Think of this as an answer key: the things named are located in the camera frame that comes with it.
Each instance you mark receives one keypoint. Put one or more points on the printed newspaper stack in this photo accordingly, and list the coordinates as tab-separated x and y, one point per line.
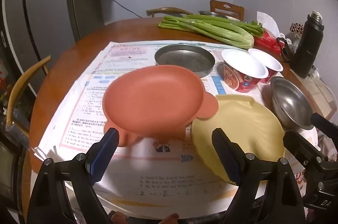
126	54

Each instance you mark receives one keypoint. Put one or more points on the beige paper sheet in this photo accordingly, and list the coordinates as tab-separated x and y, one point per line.
320	97

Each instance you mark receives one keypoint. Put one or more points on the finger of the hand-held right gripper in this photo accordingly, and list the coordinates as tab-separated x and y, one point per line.
303	147
324	123

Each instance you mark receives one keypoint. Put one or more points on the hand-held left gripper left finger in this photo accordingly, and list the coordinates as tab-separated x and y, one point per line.
104	158

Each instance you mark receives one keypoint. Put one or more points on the grey refrigerator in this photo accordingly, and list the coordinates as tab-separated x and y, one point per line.
39	15

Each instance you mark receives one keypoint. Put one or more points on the celery bunch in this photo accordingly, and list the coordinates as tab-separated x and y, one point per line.
211	28

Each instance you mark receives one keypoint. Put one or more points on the black thermos bottle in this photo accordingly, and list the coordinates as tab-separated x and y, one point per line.
306	49

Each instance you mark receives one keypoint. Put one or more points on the small red paper noodle bowl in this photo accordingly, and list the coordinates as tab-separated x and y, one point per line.
269	61

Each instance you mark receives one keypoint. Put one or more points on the round metal plate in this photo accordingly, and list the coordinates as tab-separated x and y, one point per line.
184	57

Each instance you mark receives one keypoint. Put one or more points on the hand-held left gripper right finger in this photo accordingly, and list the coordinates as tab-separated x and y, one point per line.
229	160

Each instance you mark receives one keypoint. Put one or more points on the white bowl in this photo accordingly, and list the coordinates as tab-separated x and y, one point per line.
233	18

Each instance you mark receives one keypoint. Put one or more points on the red tissue box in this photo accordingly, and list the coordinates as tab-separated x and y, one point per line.
266	41

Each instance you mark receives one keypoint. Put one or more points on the stainless steel bowl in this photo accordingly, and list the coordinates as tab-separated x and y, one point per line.
287	102

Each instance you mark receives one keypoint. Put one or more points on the wooden chair with curved backrest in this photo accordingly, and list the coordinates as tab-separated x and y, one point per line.
169	11

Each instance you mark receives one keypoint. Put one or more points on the wooden chair with white seat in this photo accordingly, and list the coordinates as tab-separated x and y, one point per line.
23	78

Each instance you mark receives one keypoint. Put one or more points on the brown spotted ornament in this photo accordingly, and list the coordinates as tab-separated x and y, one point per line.
296	29

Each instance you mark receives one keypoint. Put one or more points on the wooden chair with cutout backrest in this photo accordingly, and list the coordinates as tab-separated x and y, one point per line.
227	6

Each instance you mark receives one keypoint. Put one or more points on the steel pot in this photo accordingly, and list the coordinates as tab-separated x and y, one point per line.
211	13

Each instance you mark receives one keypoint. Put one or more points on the yellow plastic plate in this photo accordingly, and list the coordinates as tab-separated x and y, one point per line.
250	128

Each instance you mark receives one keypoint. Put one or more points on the large red paper noodle bowl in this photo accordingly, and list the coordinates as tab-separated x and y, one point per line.
243	65

